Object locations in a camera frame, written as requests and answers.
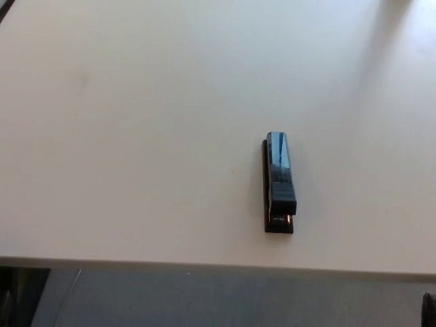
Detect black stapler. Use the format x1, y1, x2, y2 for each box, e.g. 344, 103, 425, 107
260, 131, 298, 236

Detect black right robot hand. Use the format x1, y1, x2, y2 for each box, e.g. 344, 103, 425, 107
421, 291, 436, 327

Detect dark cabinet under desk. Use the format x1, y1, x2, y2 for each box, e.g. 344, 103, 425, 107
0, 265, 51, 327

